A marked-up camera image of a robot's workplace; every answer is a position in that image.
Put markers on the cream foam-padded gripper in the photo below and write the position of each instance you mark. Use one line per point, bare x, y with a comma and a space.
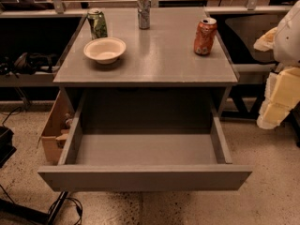
288, 42

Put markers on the grey top drawer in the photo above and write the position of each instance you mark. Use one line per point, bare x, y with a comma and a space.
145, 140

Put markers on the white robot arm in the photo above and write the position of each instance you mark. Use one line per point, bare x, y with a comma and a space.
292, 20

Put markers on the grey drawer cabinet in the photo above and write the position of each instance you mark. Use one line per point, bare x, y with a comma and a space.
160, 56

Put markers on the black chair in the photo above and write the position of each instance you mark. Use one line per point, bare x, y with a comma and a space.
239, 33

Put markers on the orange soda can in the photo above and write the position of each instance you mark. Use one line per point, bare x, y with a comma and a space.
205, 35

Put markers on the silver soda can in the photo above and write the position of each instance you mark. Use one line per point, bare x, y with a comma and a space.
143, 7

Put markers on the white paper bowl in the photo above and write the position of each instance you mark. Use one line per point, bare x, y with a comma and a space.
105, 50

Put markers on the green soda can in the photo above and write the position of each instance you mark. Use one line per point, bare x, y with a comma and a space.
97, 22

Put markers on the cardboard box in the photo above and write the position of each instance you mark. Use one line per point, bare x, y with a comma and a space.
55, 132

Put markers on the black headphones on shelf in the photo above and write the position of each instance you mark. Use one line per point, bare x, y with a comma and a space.
29, 63

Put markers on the black box at left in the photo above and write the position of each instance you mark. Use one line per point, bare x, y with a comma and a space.
6, 147

